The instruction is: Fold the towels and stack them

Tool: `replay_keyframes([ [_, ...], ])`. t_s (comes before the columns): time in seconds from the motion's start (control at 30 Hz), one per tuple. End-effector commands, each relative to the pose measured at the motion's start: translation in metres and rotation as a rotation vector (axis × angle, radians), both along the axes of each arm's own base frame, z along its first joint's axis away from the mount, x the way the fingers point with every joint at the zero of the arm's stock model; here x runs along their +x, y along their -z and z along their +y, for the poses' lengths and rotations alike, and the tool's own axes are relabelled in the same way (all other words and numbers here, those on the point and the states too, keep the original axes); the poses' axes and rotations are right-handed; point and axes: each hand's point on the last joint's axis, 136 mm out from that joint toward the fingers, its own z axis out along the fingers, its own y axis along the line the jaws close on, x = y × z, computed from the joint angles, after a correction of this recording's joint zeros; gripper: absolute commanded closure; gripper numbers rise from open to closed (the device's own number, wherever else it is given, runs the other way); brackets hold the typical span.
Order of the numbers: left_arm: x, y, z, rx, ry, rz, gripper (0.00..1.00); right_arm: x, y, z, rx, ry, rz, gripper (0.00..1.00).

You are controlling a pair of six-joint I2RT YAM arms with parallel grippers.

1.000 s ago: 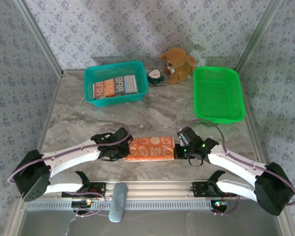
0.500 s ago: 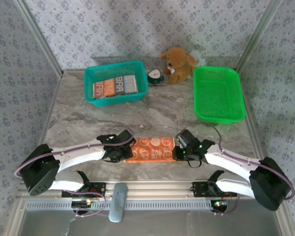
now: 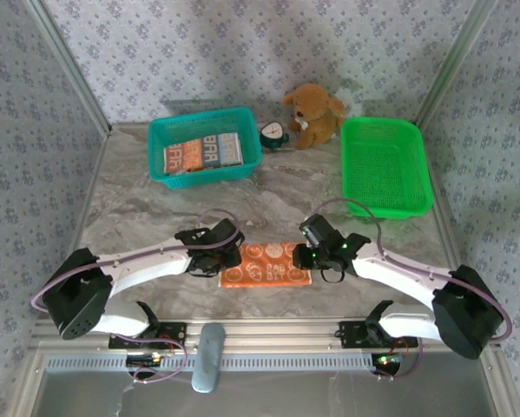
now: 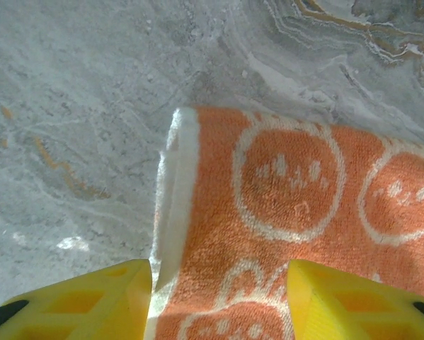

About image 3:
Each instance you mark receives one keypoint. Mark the small teal alarm clock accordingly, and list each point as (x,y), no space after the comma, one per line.
(271,134)

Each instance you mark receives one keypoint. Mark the aluminium frame rail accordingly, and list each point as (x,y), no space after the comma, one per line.
(277,334)

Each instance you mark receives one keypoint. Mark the small circuit board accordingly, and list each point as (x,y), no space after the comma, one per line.
(144,359)
(387,360)

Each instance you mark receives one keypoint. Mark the white towel rabbit lettering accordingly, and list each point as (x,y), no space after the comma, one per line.
(203,152)

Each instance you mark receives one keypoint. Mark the aluminium frame post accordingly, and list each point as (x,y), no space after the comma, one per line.
(455,61)
(68,65)

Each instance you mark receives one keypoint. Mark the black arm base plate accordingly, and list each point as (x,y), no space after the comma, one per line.
(353,334)
(173,332)

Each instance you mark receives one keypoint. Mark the orange towel round face print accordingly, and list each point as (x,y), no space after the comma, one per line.
(266,269)

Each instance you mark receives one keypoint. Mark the teal plastic basket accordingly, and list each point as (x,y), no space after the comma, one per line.
(199,119)

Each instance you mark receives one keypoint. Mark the brown plush dog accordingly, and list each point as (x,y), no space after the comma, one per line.
(313,115)

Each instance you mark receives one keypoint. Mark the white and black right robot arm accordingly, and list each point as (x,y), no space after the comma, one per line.
(398,273)

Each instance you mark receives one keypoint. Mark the green plastic basket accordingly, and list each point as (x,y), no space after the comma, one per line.
(385,169)

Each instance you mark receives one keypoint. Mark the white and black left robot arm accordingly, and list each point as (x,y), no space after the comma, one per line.
(146,269)

